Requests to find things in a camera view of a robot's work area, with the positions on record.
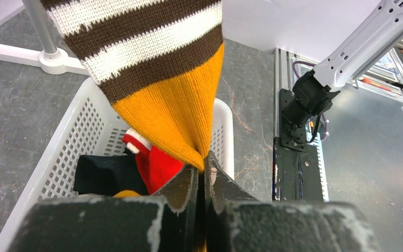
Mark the white metal drying rack stand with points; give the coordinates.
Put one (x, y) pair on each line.
(51, 59)

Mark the red snowflake christmas sock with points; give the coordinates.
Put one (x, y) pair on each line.
(155, 166)

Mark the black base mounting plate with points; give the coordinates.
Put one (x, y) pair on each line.
(298, 169)

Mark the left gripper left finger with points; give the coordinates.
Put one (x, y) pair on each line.
(163, 221)

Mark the mustard yellow striped sock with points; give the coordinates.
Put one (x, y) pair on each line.
(157, 62)

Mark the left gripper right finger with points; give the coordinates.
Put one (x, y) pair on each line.
(236, 221)

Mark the black ankle sock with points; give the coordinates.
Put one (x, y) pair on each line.
(108, 175)

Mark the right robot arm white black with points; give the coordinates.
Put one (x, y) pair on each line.
(314, 91)

